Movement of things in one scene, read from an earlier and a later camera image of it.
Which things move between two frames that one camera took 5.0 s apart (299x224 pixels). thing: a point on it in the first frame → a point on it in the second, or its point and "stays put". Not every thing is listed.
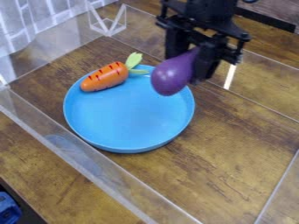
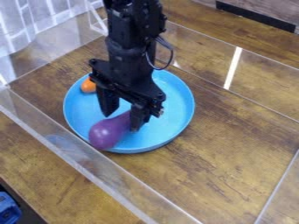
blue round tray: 128,118 stays put
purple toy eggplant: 172,75 → 108,131
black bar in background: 264,18 stays put
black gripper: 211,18 → 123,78
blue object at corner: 11,210 stays put
